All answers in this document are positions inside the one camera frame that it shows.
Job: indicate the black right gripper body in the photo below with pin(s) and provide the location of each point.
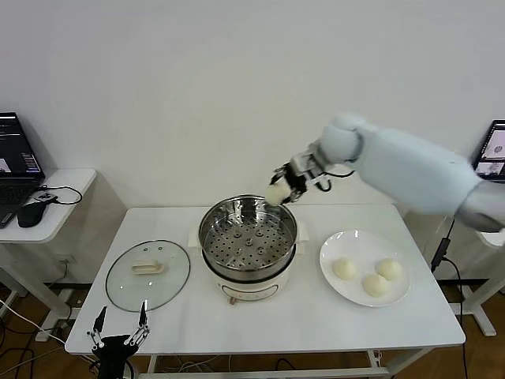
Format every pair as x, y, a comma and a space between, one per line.
311, 177

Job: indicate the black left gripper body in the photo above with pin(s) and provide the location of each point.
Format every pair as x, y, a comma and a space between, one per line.
114, 355

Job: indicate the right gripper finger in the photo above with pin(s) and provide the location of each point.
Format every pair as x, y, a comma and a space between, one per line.
296, 193
282, 173

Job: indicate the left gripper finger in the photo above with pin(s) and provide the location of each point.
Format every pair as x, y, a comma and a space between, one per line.
142, 320
100, 323

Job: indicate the white steamed baozi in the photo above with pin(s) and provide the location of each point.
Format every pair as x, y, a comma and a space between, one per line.
276, 194
375, 285
344, 269
390, 269

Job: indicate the round glass pot lid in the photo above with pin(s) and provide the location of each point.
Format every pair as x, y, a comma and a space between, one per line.
130, 292

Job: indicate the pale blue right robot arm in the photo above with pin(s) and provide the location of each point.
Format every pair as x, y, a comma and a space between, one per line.
410, 169

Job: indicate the perforated steel steamer basket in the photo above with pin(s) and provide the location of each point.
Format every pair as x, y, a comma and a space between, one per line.
215, 231

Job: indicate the white floor power strip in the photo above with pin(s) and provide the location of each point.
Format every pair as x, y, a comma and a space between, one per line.
47, 335

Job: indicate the cream electric cooking pot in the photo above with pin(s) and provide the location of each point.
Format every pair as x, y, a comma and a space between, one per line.
256, 291

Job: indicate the white side desk with mouse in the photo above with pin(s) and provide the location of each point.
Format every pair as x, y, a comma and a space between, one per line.
59, 221

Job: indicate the round white plate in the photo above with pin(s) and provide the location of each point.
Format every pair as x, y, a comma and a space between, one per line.
347, 293

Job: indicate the black computer mouse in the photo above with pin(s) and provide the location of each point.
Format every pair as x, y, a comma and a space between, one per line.
31, 214

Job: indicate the small black usb hub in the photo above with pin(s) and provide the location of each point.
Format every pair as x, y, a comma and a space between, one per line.
44, 196

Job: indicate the dark laptop with pink screen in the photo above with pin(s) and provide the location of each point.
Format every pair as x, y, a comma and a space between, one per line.
493, 154

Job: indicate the white side desk with label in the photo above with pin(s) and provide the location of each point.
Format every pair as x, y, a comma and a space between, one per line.
487, 316

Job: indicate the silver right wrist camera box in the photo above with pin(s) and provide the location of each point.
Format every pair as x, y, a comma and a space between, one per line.
304, 160

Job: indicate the white table frame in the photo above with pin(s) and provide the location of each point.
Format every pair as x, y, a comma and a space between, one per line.
256, 373

